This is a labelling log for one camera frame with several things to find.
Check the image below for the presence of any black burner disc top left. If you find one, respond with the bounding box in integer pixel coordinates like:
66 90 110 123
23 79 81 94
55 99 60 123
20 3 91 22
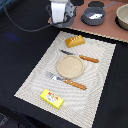
70 0 84 6

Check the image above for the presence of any grey saucepan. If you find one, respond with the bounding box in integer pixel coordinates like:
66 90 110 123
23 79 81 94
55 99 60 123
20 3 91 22
82 2 115 26

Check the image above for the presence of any wooden handled knife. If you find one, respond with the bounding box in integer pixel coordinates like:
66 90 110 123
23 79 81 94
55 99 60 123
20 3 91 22
59 49 99 63

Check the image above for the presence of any yellow butter box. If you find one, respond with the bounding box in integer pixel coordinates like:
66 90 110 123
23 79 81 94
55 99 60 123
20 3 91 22
40 89 64 109

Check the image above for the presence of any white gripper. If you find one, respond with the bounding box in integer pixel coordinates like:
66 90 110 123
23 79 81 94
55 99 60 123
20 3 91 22
50 0 74 23

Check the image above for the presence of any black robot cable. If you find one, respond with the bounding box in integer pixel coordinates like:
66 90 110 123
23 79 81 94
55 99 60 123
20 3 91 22
2 4 73 34

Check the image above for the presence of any white toy fish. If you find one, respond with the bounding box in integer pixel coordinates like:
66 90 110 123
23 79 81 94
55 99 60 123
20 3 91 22
89 14 102 19

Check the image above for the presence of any beige bowl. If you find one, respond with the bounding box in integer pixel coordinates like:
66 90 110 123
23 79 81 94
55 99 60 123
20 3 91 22
116 4 128 30

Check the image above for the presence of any round wooden plate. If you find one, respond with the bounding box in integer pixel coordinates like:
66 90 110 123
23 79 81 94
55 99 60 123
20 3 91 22
56 55 84 79

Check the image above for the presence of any wooden handled fork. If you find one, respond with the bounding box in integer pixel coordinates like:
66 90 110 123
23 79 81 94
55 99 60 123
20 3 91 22
46 72 87 90

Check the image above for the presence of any woven beige placemat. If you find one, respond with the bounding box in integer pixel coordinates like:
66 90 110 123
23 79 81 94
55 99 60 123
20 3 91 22
15 32 116 128

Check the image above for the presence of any pink toy stove board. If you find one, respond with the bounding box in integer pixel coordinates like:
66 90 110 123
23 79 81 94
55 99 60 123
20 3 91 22
47 0 128 43

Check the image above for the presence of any grey cooking pot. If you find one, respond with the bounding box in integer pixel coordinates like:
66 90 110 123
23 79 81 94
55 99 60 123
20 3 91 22
52 7 78 28

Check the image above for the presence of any orange bread loaf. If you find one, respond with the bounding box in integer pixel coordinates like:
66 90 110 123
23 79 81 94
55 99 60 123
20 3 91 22
65 35 85 48

